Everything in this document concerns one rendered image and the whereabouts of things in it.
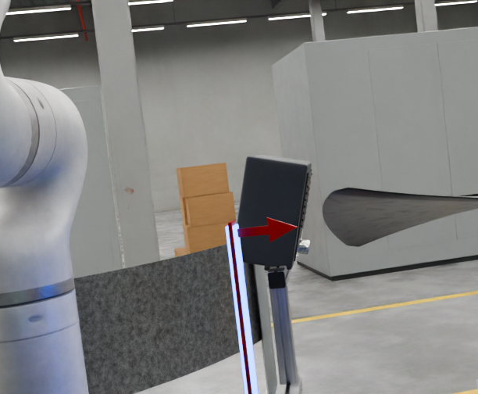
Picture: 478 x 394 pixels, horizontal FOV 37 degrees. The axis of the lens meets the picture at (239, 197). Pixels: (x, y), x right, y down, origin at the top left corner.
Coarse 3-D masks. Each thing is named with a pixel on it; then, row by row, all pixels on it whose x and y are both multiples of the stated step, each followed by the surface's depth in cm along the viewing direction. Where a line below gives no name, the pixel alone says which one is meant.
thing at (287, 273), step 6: (282, 270) 121; (288, 270) 131; (270, 276) 121; (276, 276) 121; (282, 276) 121; (288, 276) 129; (270, 282) 121; (276, 282) 121; (282, 282) 121; (270, 288) 122
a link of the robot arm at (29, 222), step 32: (32, 96) 75; (64, 96) 82; (64, 128) 79; (64, 160) 80; (0, 192) 81; (32, 192) 80; (64, 192) 80; (0, 224) 76; (32, 224) 76; (64, 224) 77; (0, 256) 72; (32, 256) 73; (64, 256) 76; (0, 288) 72; (32, 288) 73; (64, 288) 76
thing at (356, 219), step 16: (336, 192) 59; (352, 192) 59; (368, 192) 59; (384, 192) 58; (336, 208) 65; (352, 208) 65; (368, 208) 65; (384, 208) 66; (400, 208) 66; (416, 208) 67; (432, 208) 68; (448, 208) 69; (464, 208) 71; (336, 224) 72; (352, 224) 72; (368, 224) 73; (384, 224) 74; (400, 224) 75; (416, 224) 77; (352, 240) 78; (368, 240) 79
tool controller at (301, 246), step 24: (264, 168) 126; (288, 168) 125; (264, 192) 126; (288, 192) 126; (240, 216) 127; (264, 216) 126; (288, 216) 126; (240, 240) 127; (264, 240) 127; (288, 240) 126; (264, 264) 127; (288, 264) 126
